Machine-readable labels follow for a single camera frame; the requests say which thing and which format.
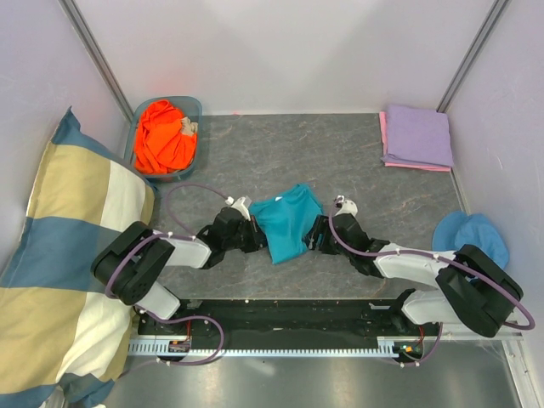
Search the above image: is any teal t shirt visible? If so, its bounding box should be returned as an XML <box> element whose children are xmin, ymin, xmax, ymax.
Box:
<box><xmin>250</xmin><ymin>184</ymin><xmax>323</xmax><ymax>264</ymax></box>

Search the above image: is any right aluminium frame post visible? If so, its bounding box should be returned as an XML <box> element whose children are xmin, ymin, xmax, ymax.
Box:
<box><xmin>436</xmin><ymin>0</ymin><xmax>512</xmax><ymax>113</ymax></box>

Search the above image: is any blue plastic laundry basket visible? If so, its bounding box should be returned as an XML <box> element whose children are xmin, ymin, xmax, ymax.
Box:
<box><xmin>124</xmin><ymin>96</ymin><xmax>202</xmax><ymax>183</ymax></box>

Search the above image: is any grey slotted cable duct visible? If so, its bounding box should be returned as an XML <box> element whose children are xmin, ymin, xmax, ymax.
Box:
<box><xmin>128</xmin><ymin>337</ymin><xmax>423</xmax><ymax>358</ymax></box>

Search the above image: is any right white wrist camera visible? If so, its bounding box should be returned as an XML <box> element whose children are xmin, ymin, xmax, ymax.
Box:
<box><xmin>334</xmin><ymin>195</ymin><xmax>358</xmax><ymax>218</ymax></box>

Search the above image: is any folded purple t shirt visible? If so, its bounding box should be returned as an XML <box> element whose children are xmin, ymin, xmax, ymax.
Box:
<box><xmin>383</xmin><ymin>105</ymin><xmax>454</xmax><ymax>168</ymax></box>

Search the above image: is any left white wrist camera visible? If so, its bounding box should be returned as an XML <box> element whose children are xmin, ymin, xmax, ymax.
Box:
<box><xmin>225</xmin><ymin>196</ymin><xmax>252</xmax><ymax>220</ymax></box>

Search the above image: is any blue beige striped pillow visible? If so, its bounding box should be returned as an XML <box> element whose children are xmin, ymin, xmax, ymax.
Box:
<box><xmin>1</xmin><ymin>111</ymin><xmax>155</xmax><ymax>407</ymax></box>

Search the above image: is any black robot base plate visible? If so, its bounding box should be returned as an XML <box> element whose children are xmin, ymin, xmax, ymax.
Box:
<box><xmin>138</xmin><ymin>299</ymin><xmax>439</xmax><ymax>349</ymax></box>

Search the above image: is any orange t shirt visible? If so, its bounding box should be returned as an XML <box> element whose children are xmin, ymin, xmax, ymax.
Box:
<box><xmin>133</xmin><ymin>99</ymin><xmax>198</xmax><ymax>174</ymax></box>

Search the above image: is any left aluminium frame post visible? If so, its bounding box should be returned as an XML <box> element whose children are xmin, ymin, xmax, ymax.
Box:
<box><xmin>59</xmin><ymin>0</ymin><xmax>133</xmax><ymax>121</ymax></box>

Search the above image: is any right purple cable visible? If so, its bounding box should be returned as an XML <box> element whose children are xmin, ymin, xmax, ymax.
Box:
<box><xmin>329</xmin><ymin>197</ymin><xmax>536</xmax><ymax>370</ymax></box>

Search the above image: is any blue bucket hat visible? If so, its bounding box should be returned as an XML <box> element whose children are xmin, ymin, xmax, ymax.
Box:
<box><xmin>431</xmin><ymin>211</ymin><xmax>510</xmax><ymax>269</ymax></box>

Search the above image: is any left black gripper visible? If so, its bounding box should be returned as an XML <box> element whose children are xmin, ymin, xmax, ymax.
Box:
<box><xmin>224</xmin><ymin>215</ymin><xmax>274</xmax><ymax>253</ymax></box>

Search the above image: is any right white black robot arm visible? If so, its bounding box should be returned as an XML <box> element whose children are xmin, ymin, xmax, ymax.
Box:
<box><xmin>303</xmin><ymin>212</ymin><xmax>524</xmax><ymax>337</ymax></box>

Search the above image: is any folded pink t shirt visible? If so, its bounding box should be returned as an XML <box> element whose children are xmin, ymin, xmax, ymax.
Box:
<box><xmin>378</xmin><ymin>111</ymin><xmax>451</xmax><ymax>173</ymax></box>

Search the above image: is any beige crumpled cloth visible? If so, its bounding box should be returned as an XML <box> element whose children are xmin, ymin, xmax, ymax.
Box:
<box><xmin>180</xmin><ymin>116</ymin><xmax>198</xmax><ymax>136</ymax></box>

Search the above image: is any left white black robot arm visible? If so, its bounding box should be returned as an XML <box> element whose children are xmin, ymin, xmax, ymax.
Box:
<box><xmin>91</xmin><ymin>207</ymin><xmax>268</xmax><ymax>334</ymax></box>

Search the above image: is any aluminium frame post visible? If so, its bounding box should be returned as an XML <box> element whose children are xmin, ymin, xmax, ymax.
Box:
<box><xmin>436</xmin><ymin>0</ymin><xmax>512</xmax><ymax>113</ymax></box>
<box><xmin>59</xmin><ymin>0</ymin><xmax>133</xmax><ymax>121</ymax></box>

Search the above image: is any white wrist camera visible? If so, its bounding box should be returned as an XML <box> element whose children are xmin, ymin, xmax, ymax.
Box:
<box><xmin>334</xmin><ymin>195</ymin><xmax>358</xmax><ymax>218</ymax></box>
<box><xmin>225</xmin><ymin>196</ymin><xmax>252</xmax><ymax>220</ymax></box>

